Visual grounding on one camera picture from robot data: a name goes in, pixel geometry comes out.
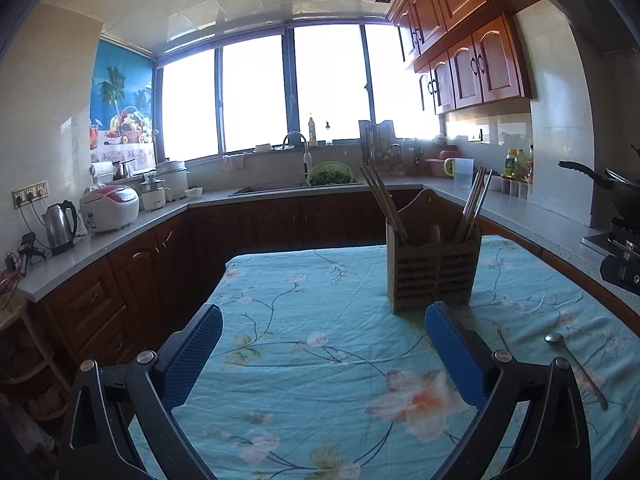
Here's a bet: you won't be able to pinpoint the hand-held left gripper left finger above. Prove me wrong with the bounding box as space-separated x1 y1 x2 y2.
59 302 225 480

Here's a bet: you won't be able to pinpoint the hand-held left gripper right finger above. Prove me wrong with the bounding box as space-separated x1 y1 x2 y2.
424 301 592 480

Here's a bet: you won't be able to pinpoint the wooden utensil holder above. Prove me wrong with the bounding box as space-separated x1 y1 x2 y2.
385 189 483 315

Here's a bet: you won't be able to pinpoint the wooden chopstick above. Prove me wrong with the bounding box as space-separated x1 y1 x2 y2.
358 164 398 243
364 162 402 243
371 160 410 243
462 169 491 243
457 167 487 243
452 166 482 243
368 159 407 243

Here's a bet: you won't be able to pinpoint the steel gas stove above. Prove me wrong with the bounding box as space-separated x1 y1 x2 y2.
582 217 640 262

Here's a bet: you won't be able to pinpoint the wooden lower cabinets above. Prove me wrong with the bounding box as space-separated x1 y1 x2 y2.
19 187 552 387

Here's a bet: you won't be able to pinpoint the wooden cabinets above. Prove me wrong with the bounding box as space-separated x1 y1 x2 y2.
387 0 552 117
19 187 552 387

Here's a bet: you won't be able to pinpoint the metal spoon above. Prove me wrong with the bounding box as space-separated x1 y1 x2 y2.
544 332 609 412

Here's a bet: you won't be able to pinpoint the floral turquoise tablecloth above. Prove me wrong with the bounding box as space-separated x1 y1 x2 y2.
127 234 640 480

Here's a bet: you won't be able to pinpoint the row of spice jars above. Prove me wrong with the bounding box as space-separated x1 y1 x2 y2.
499 177 531 200

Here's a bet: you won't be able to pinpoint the yellow cooking oil bottles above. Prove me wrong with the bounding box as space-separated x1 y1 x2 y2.
503 144 535 181

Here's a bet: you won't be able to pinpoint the white storage shelf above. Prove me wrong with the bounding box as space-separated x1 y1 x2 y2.
0 304 72 422

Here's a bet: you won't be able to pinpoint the small white cooker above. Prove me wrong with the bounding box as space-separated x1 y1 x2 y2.
138 173 169 211

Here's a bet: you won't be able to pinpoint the white and pink rice cooker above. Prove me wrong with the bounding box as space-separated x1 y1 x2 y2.
79 184 140 234

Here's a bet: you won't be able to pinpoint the large white steamer pot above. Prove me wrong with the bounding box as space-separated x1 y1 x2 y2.
153 159 190 201

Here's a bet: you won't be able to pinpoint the steel electric kettle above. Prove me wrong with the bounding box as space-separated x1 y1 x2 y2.
42 199 79 256

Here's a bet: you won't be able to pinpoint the kitchen sink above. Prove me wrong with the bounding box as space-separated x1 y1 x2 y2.
228 179 364 197

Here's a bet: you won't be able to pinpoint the pink lidded container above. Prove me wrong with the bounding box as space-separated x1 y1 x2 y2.
424 148 459 179

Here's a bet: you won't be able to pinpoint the paper towel roll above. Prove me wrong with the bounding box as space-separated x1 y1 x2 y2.
91 161 116 186

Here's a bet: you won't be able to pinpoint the green colander with vegetables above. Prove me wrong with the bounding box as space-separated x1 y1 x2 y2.
305 161 356 186

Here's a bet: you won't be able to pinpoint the chrome sink faucet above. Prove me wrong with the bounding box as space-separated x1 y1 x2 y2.
281 131 314 181

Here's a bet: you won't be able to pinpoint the kitchen window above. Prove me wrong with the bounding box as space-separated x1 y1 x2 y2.
154 19 452 162

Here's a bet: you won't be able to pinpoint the range hood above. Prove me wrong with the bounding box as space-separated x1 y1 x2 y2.
517 0 640 57

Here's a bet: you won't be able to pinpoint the wooden upper cabinets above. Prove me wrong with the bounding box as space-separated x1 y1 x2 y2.
387 0 552 117

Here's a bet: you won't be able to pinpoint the black wok with handle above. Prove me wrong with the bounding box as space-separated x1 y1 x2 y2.
557 144 640 212

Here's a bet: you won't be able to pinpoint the clear pitcher with green handle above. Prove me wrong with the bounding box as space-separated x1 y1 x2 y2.
443 155 476 190

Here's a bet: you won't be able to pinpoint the tangle of cables and chargers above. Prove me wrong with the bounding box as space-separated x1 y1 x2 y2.
0 232 49 312

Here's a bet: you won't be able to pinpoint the wall power outlet strip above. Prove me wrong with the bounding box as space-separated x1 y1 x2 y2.
12 179 50 206

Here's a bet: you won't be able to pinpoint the fruit and palm wall poster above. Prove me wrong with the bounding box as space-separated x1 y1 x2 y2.
89 37 159 166

